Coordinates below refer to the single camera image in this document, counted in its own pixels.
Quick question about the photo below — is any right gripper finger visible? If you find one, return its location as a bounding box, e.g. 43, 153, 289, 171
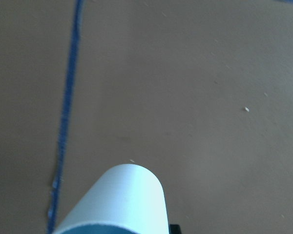
169, 225, 181, 234

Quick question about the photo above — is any blue cup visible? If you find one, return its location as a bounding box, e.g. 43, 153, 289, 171
54, 164, 170, 234

